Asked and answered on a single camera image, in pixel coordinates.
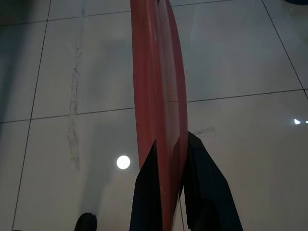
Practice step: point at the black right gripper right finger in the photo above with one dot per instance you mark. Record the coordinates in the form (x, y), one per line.
(209, 192)

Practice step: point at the black robot foot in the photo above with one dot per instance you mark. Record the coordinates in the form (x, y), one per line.
(85, 222)

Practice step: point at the red plate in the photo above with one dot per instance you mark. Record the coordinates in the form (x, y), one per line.
(156, 72)

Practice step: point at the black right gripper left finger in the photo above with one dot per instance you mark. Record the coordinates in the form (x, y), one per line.
(146, 202)

